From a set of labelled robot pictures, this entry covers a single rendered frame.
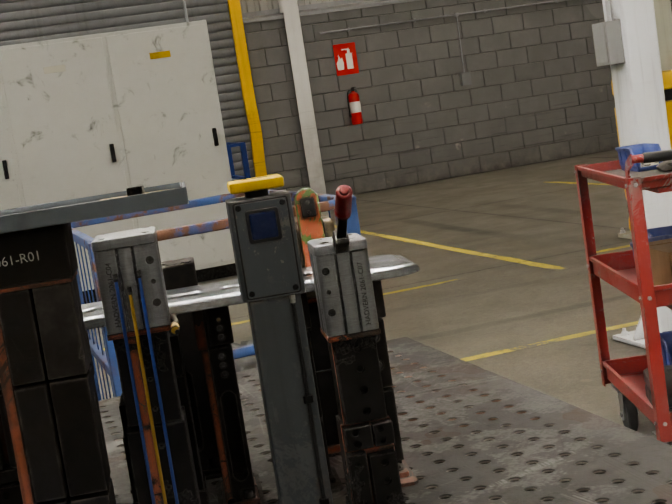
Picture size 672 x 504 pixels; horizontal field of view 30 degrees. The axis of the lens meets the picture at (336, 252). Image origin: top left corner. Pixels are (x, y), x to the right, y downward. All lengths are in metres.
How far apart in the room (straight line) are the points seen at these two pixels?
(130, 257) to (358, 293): 0.28
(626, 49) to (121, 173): 5.17
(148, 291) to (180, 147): 8.26
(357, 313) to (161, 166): 8.23
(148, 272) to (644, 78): 4.13
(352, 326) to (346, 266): 0.08
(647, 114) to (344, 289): 4.01
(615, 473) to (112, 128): 8.23
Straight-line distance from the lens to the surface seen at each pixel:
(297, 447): 1.42
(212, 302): 1.66
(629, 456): 1.76
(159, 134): 9.75
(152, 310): 1.54
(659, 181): 3.56
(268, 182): 1.37
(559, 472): 1.73
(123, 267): 1.53
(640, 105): 5.46
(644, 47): 5.49
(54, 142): 9.66
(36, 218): 1.34
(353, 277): 1.55
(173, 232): 3.62
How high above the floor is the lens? 1.23
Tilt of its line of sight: 7 degrees down
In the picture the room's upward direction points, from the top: 9 degrees counter-clockwise
